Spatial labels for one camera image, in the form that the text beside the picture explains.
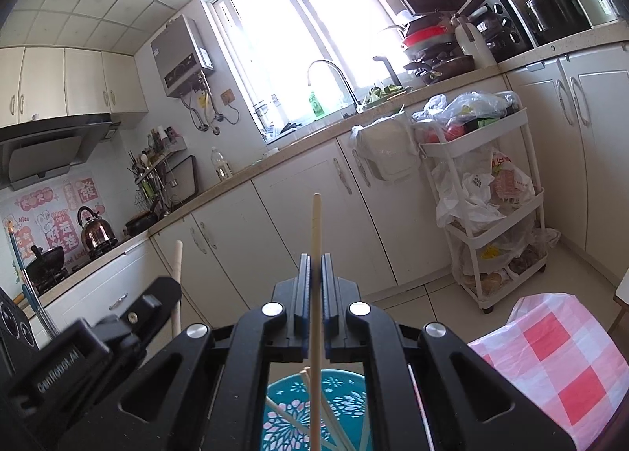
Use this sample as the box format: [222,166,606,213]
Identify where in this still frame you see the green vegetables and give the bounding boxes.
[362,84,412,104]

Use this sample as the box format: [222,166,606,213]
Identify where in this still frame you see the cream wall cabinets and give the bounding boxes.
[0,46,149,127]

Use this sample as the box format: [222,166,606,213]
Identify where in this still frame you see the steel kettle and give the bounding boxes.
[77,205,119,253]

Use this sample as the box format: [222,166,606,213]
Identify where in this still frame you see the black range hood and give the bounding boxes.
[0,113,123,191]

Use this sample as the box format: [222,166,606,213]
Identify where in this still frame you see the small black pot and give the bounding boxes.
[125,209,161,237]

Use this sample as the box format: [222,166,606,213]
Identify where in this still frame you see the clear plastic bottle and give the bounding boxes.
[210,147,235,181]

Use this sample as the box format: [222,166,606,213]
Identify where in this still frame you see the red printed plastic bag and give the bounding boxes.
[489,151,536,209]

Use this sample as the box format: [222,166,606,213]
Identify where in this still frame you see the cream sink base cabinet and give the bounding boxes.
[150,134,445,329]

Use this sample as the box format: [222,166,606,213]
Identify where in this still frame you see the stack of pans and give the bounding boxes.
[399,14,477,85]

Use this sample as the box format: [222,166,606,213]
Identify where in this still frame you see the cream wooden chopstick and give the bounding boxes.
[171,241,186,339]
[309,193,323,451]

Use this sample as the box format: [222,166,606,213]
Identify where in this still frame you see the blue mop handle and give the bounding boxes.
[7,220,52,339]

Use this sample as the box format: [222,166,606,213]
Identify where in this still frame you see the white plastic bag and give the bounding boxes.
[436,144,502,228]

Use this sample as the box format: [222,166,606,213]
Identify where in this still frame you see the green dish soap bottle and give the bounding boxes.
[307,90,328,119]

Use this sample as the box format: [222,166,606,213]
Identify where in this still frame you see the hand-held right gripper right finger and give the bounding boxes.
[320,253,577,451]

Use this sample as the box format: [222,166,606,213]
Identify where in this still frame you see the clear plastic bag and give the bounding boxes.
[412,90,522,138]

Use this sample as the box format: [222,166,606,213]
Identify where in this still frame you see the white rolling cart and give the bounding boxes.
[412,107,550,310]

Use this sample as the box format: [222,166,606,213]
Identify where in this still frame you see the cream double door cabinet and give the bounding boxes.
[506,43,629,285]

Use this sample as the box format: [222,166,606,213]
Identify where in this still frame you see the silver toaster oven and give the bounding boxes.
[467,0,535,61]

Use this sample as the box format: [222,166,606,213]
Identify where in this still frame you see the black wok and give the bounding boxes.
[24,245,67,285]

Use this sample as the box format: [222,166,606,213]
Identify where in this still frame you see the pile of cream chopsticks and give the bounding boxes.
[266,367,372,451]

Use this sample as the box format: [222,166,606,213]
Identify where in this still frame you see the steel cooking pot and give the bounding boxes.
[524,0,591,33]

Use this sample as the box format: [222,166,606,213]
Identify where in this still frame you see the black water tap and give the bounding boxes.
[372,55,400,87]

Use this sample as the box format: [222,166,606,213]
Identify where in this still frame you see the teal perforated plastic basket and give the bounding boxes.
[265,367,367,451]

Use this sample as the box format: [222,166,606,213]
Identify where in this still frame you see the beige countertop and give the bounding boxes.
[20,27,629,307]

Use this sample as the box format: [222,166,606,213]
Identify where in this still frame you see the white speckled bench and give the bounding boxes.
[612,267,629,334]

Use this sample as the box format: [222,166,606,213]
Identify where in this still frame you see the white hanging trash bin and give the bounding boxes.
[350,114,424,182]

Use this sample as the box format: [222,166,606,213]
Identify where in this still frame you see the cream stove base cabinet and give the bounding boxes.
[29,237,188,339]

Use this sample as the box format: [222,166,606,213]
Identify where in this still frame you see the metal utensil rack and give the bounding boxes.
[128,124,197,216]

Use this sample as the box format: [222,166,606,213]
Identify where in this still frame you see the pink wall stickers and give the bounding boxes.
[0,176,106,265]

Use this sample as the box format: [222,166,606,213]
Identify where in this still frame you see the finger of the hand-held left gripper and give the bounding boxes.
[125,277,185,335]

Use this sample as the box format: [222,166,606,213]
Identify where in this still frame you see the white jug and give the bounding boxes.
[453,16,498,70]

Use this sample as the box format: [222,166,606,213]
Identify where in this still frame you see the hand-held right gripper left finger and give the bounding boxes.
[59,255,313,451]

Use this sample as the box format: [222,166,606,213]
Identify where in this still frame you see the grey wall water heater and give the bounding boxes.
[150,14,215,99]

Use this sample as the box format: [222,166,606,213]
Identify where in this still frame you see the chrome sink faucet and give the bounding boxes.
[307,59,362,113]

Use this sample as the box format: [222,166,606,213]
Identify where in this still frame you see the red white checkered tablecloth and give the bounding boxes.
[467,292,629,451]

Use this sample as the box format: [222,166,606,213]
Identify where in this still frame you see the kitchen window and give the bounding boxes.
[201,0,418,145]

